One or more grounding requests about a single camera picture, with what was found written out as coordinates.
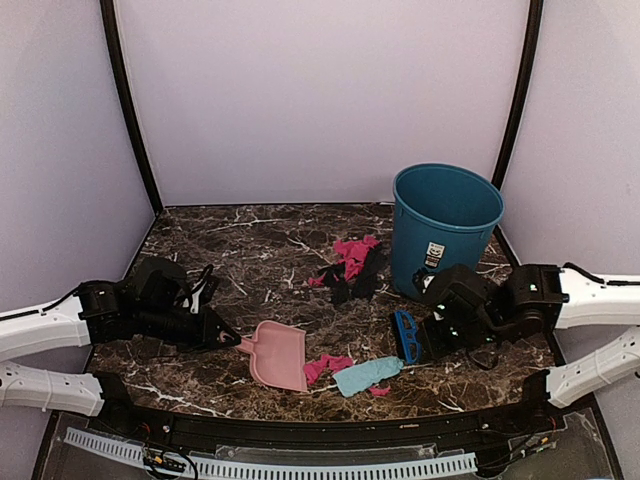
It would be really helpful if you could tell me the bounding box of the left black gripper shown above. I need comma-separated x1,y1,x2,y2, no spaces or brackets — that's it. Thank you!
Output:
136,305,240,355

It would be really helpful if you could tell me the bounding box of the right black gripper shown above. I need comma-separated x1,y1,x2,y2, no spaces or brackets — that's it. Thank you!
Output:
416,313,507,360

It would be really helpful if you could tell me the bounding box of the blue hand brush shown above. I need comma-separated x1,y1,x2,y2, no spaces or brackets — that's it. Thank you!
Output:
391,310,422,365

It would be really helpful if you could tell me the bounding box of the pink plastic dustpan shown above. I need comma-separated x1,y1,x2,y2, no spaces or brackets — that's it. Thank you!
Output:
236,320,307,392

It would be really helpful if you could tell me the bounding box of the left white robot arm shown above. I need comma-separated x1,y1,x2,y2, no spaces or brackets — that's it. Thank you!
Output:
1,257,241,436

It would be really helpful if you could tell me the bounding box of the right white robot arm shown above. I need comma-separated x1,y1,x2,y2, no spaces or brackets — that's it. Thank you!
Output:
413,262,639,434

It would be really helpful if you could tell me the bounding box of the pink paper scrap front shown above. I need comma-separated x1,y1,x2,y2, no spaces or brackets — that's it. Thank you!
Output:
303,354,354,385

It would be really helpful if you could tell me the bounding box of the light blue paper scrap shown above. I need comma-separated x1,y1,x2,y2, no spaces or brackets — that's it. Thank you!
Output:
333,356,404,398

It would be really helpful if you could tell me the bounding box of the blue plastic waste bin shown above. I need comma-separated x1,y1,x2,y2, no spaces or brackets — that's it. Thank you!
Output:
390,163,505,299

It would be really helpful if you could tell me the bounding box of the pink paper scrap back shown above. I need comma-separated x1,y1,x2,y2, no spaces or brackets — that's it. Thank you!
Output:
308,235,380,287

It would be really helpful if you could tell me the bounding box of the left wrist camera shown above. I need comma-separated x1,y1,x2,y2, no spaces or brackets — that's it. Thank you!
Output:
183,264,220,314

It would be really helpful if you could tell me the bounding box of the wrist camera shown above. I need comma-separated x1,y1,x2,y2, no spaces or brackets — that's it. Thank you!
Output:
412,268,442,305
183,264,220,314

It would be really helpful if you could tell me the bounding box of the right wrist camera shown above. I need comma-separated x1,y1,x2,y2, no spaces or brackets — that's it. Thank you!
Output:
412,268,442,305

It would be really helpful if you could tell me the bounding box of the black table front rail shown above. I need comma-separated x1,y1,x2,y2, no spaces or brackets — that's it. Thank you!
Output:
94,372,564,451

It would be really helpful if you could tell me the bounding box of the white slotted cable duct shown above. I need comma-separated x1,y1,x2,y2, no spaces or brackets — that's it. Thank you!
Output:
64,427,477,479

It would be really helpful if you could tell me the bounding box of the right black frame post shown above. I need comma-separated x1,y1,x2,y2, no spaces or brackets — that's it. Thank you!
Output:
491,0,545,191

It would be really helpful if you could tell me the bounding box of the black frame post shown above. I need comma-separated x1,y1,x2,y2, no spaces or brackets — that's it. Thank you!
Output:
99,0,164,216
491,0,545,191

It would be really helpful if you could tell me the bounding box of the left black frame post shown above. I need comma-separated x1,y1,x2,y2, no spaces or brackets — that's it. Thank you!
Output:
99,0,164,216

